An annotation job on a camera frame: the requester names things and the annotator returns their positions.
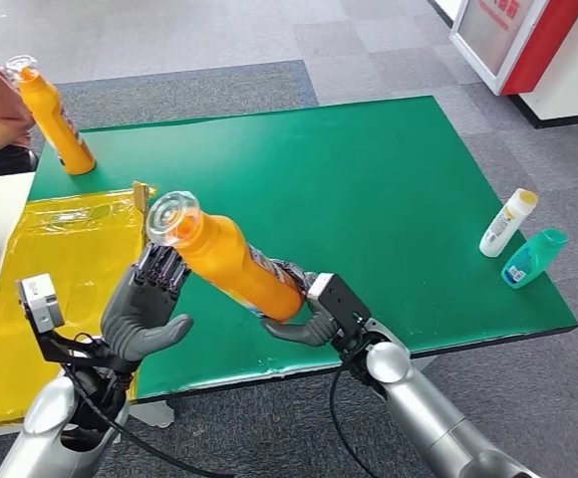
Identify green-topped table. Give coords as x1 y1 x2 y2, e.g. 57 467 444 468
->
27 96 578 403

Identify orange bottle with printed label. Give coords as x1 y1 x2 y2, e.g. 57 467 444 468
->
145 191 305 323
5 55 97 177

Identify red and white sign board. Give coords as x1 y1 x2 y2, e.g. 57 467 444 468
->
449 0 578 98

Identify white bottle with yellow cap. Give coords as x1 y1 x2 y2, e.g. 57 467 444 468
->
479 188 539 259

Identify yellow tape-wrapped box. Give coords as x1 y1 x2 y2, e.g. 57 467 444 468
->
0 182 158 431

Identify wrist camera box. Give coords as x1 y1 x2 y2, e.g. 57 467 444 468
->
16 273 66 336
307 273 372 342

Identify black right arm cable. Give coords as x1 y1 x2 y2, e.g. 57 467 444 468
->
328 365 381 478

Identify teal plastic bottle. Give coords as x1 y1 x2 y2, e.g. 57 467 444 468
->
501 228 569 290

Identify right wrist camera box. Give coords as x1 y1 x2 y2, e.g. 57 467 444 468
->
307 273 372 342

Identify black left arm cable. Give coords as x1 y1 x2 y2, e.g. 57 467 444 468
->
62 362 235 478

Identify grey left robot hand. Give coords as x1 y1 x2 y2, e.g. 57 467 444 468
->
100 242 194 364

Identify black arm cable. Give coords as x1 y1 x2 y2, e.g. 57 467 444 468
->
62 362 235 478
328 365 381 478

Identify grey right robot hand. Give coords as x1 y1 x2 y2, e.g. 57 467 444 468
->
261 259 341 349

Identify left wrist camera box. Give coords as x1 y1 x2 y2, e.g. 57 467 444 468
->
16 273 66 336

